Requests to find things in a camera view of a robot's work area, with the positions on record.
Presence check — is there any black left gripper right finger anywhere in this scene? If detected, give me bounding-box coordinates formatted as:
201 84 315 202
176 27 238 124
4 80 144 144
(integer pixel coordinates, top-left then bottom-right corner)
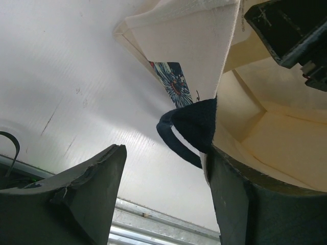
206 148 326 244

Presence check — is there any aluminium mounting rail front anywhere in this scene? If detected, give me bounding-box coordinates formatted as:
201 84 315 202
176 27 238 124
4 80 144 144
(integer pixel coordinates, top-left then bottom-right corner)
108 199 221 245

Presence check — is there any cream canvas tote bag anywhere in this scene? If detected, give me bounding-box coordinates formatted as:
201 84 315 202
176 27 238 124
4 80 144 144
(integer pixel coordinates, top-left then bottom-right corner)
114 1 326 191

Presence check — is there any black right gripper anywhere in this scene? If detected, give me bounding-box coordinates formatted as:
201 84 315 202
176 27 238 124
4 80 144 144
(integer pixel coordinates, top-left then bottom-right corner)
244 0 326 92

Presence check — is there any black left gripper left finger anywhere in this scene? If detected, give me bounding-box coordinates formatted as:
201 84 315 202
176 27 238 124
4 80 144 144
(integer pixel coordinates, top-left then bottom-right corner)
1 144 127 244

